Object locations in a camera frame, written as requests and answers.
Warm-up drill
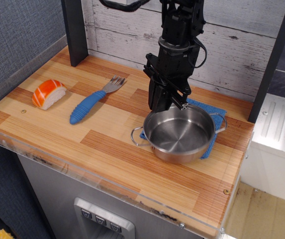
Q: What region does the silver dispenser button panel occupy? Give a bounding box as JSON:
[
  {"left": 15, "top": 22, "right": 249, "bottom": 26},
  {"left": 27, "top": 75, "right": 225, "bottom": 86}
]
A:
[{"left": 74, "top": 197, "right": 136, "bottom": 239}]

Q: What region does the black left frame post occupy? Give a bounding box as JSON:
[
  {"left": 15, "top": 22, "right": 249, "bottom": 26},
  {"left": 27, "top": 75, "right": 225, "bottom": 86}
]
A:
[{"left": 61, "top": 0, "right": 88, "bottom": 67}]

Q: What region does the blue cloth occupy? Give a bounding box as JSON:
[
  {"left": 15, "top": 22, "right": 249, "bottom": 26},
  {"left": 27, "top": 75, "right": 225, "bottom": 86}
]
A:
[{"left": 139, "top": 98, "right": 227, "bottom": 160}]

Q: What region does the stainless steel pot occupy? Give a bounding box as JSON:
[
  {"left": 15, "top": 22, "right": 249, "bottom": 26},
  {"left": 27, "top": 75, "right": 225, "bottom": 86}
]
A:
[{"left": 130, "top": 103, "right": 228, "bottom": 164}]

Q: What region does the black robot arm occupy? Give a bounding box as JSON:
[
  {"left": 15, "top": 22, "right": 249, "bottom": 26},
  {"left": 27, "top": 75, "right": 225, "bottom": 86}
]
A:
[{"left": 144, "top": 0, "right": 206, "bottom": 112}]

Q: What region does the grey toy fridge cabinet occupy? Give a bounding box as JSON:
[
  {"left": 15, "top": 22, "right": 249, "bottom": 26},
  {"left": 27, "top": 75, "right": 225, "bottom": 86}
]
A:
[{"left": 18, "top": 155, "right": 199, "bottom": 239}]

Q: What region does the white toy sink unit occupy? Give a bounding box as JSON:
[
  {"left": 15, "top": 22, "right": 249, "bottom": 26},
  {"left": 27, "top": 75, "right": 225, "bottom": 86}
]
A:
[{"left": 240, "top": 94, "right": 285, "bottom": 199}]

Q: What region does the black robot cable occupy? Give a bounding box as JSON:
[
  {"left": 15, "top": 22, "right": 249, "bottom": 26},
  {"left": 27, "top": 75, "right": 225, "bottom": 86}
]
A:
[{"left": 98, "top": 0, "right": 153, "bottom": 12}]

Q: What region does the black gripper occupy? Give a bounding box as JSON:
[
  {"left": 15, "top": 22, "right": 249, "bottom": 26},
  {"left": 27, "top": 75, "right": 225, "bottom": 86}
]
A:
[{"left": 143, "top": 45, "right": 200, "bottom": 112}]

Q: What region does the black right frame post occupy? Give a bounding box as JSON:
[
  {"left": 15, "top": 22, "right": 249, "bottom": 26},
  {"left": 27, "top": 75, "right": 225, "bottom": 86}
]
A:
[{"left": 248, "top": 14, "right": 285, "bottom": 123}]

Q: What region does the salmon sushi toy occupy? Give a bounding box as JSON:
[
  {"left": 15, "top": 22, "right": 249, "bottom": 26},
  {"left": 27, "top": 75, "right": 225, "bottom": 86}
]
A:
[{"left": 32, "top": 79, "right": 67, "bottom": 110}]

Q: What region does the blue handled metal fork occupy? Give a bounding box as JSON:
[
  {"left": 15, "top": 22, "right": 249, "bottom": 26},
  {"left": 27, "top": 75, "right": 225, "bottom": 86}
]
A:
[{"left": 70, "top": 75, "right": 125, "bottom": 124}]

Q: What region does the yellow toy object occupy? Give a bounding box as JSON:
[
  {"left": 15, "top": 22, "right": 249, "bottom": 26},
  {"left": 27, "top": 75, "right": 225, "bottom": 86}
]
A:
[{"left": 0, "top": 230, "right": 14, "bottom": 239}]

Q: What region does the black frame post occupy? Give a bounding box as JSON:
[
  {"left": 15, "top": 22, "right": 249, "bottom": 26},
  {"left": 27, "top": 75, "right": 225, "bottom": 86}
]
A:
[
  {"left": 248, "top": 14, "right": 285, "bottom": 123},
  {"left": 61, "top": 0, "right": 88, "bottom": 67}
]

